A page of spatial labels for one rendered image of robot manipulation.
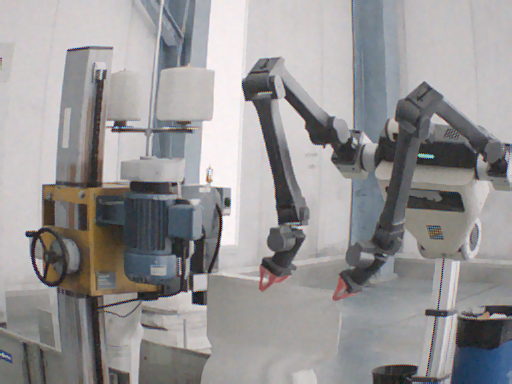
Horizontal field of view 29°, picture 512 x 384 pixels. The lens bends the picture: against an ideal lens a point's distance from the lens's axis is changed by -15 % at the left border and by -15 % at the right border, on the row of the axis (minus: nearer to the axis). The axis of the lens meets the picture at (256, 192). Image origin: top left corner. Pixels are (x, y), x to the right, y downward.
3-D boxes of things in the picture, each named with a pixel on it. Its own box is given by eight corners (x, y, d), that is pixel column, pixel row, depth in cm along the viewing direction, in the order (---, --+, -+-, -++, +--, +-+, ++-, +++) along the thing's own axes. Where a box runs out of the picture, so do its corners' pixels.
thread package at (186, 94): (225, 125, 323) (228, 67, 322) (187, 124, 309) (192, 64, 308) (180, 124, 333) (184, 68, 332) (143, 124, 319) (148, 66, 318)
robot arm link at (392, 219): (434, 116, 280) (410, 97, 287) (419, 118, 277) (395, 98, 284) (404, 252, 302) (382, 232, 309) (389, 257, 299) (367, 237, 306)
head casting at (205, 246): (220, 272, 358) (223, 176, 357) (171, 277, 338) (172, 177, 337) (150, 261, 376) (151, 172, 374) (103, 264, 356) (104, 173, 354)
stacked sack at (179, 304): (249, 309, 653) (250, 285, 653) (177, 319, 600) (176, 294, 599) (192, 300, 678) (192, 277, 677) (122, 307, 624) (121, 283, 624)
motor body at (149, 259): (186, 284, 312) (188, 193, 311) (152, 287, 300) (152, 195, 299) (146, 277, 321) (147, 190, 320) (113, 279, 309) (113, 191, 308)
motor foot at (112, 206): (144, 228, 314) (145, 196, 314) (117, 229, 305) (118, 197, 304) (121, 225, 320) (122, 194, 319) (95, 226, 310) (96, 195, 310)
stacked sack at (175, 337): (247, 346, 654) (248, 324, 653) (176, 359, 600) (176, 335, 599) (190, 336, 680) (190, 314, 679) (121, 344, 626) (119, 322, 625)
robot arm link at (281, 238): (309, 205, 322) (283, 206, 327) (288, 207, 312) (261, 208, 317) (311, 248, 322) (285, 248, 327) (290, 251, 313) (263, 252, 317)
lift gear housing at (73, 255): (81, 276, 310) (80, 239, 309) (69, 276, 305) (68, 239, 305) (59, 270, 316) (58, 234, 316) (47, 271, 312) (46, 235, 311)
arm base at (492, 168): (493, 143, 323) (486, 176, 319) (486, 130, 317) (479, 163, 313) (513, 145, 318) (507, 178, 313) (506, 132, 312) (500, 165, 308)
